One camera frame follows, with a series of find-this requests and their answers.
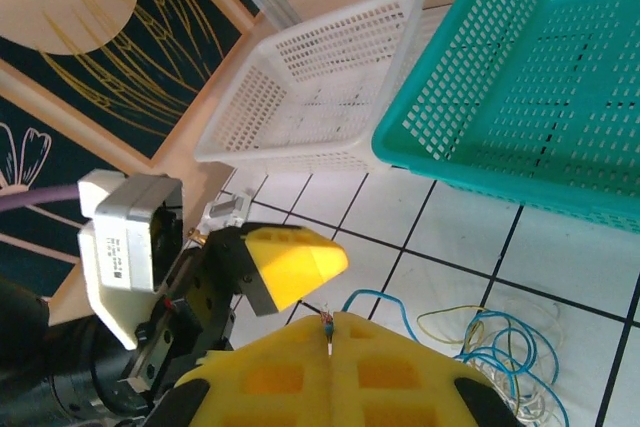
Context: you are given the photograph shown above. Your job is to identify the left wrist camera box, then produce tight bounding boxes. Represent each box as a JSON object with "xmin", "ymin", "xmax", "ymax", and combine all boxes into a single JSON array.
[{"xmin": 77, "ymin": 170, "xmax": 185, "ymax": 351}]

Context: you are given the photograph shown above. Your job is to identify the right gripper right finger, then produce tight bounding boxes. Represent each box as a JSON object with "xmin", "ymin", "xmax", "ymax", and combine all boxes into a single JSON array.
[{"xmin": 331, "ymin": 310, "xmax": 526, "ymax": 427}]

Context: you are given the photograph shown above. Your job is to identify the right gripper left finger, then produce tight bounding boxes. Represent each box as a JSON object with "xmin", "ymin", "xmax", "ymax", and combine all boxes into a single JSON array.
[{"xmin": 114, "ymin": 313, "xmax": 334, "ymax": 427}]

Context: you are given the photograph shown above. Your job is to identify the white plastic basket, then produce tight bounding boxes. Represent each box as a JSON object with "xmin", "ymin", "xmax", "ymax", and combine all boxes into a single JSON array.
[{"xmin": 194, "ymin": 0, "xmax": 436, "ymax": 176}]

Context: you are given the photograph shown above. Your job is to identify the teal plastic basket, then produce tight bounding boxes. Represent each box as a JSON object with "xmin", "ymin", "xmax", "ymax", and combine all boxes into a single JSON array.
[{"xmin": 369, "ymin": 0, "xmax": 640, "ymax": 236}]

